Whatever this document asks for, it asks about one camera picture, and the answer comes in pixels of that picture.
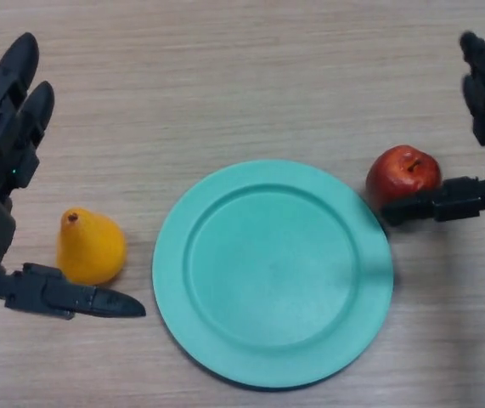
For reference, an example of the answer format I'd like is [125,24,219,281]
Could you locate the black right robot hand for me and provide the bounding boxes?
[381,31,485,228]

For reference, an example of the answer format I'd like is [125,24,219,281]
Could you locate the red apple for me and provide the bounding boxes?
[365,144,443,212]

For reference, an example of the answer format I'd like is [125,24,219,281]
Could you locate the green round plate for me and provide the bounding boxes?
[151,159,393,392]

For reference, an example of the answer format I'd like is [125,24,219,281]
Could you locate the yellow pear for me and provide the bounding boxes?
[56,207,128,286]

